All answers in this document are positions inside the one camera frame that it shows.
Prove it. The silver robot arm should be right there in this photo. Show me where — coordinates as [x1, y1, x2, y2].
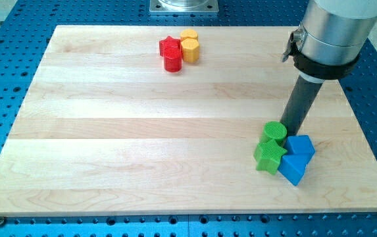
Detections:
[297, 0, 377, 66]

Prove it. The red star block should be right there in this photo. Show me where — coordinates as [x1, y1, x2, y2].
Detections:
[159, 36, 180, 57]

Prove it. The yellow heart block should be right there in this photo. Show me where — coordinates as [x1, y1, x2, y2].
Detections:
[180, 28, 198, 41]

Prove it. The green star block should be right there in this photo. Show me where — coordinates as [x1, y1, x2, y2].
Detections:
[253, 140, 288, 175]

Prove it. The red cylinder block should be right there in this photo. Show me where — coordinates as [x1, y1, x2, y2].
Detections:
[163, 47, 182, 72]

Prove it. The yellow hexagon block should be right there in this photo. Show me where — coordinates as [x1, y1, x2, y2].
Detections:
[181, 38, 200, 63]

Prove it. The light wooden board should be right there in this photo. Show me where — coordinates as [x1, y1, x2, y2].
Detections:
[0, 26, 377, 217]

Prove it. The green cylinder block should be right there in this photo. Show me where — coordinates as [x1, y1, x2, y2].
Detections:
[260, 121, 288, 145]

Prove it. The blue triangle block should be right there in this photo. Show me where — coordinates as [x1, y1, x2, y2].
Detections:
[278, 154, 309, 186]

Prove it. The blue cube block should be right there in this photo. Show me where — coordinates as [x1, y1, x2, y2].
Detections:
[284, 135, 316, 164]

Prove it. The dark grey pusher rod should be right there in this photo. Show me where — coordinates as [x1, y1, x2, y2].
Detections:
[280, 74, 324, 136]

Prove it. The blue perforated table plate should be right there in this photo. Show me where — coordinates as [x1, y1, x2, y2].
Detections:
[0, 0, 377, 236]

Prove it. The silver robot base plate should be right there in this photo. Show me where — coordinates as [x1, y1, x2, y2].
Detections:
[149, 0, 219, 13]

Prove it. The black strap with clamp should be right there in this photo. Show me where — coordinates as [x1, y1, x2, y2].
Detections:
[281, 28, 362, 81]

